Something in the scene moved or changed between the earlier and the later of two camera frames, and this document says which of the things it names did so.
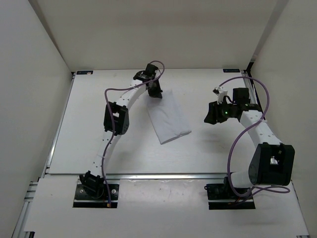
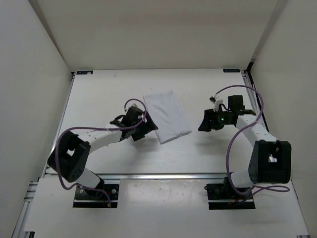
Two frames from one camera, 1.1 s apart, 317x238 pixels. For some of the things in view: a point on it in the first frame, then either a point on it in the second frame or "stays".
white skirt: x=167 y=118 stays
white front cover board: x=160 y=208 stays
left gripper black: x=156 y=93 -> x=147 y=126
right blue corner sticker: x=231 y=70 stays
